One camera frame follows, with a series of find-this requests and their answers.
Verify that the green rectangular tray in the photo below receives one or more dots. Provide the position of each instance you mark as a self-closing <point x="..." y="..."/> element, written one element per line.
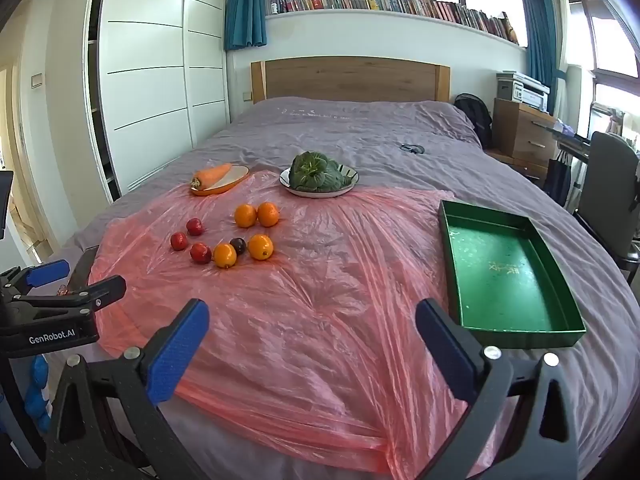
<point x="500" y="270"/>

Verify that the dark purple plum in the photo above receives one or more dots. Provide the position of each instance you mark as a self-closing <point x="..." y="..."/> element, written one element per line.
<point x="238" y="246"/>

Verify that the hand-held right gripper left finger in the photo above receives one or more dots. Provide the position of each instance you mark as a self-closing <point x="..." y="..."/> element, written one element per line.
<point x="180" y="350"/>

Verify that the teal curtain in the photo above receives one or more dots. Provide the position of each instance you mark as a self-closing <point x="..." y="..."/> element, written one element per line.
<point x="245" y="5"/>
<point x="540" y="45"/>

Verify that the black backpack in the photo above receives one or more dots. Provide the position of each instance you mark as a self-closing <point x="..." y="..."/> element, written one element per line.
<point x="475" y="115"/>

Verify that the white printer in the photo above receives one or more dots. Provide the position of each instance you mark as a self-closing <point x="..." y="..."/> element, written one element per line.
<point x="525" y="91"/>

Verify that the wooden headboard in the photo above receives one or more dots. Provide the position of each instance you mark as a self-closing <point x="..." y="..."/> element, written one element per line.
<point x="350" y="77"/>

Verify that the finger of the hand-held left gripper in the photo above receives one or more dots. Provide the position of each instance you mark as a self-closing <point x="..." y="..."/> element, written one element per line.
<point x="107" y="287"/>
<point x="47" y="272"/>

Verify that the leafy greens on white plate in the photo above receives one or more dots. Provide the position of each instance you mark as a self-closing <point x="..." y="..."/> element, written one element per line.
<point x="320" y="194"/>

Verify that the carrot on orange dish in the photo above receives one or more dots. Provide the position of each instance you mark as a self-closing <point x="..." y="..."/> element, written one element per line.
<point x="236" y="177"/>

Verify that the row of books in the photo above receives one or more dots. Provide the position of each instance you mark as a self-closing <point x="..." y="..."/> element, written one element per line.
<point x="400" y="0"/>

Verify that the wall switch plate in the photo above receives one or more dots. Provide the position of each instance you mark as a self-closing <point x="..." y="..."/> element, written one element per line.
<point x="36" y="80"/>

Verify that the dark blue bag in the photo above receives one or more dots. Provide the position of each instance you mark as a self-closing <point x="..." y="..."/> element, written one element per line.
<point x="557" y="180"/>

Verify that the grey chair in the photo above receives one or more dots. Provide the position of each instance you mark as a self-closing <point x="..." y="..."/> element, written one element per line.
<point x="610" y="175"/>

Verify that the orange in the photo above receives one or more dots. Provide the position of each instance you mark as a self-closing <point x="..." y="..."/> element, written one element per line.
<point x="245" y="215"/>
<point x="268" y="213"/>
<point x="225" y="255"/>
<point x="260" y="247"/>

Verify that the pink plastic sheet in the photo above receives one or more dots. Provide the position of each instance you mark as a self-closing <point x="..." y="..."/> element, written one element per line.
<point x="310" y="310"/>

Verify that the person's left hand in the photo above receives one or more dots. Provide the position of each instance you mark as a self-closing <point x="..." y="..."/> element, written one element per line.
<point x="40" y="390"/>

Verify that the glass desk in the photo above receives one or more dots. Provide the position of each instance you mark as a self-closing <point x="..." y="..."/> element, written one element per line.
<point x="575" y="142"/>

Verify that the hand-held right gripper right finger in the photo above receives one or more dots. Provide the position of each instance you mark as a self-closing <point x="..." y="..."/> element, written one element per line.
<point x="445" y="355"/>

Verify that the white wardrobe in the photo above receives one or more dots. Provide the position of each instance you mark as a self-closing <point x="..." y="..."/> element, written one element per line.
<point x="145" y="85"/>

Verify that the green leafy vegetable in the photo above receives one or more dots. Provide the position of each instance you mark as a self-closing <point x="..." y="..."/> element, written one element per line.
<point x="315" y="172"/>

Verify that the red plum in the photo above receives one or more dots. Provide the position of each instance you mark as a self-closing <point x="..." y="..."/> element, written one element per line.
<point x="195" y="226"/>
<point x="200" y="253"/>
<point x="179" y="241"/>

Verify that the wooden drawer cabinet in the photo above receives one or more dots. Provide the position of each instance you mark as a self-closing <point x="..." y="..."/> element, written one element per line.
<point x="520" y="135"/>

